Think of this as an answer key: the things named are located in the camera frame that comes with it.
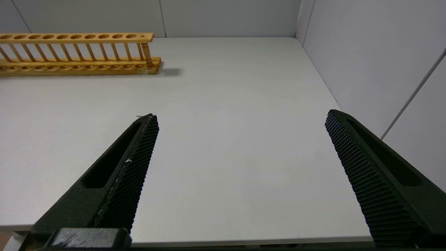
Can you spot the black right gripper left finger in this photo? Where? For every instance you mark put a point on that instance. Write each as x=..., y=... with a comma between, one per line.
x=118, y=188

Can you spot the wooden test tube rack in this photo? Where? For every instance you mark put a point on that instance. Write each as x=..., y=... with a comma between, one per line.
x=80, y=66

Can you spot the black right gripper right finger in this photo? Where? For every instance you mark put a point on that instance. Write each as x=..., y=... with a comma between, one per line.
x=383, y=188

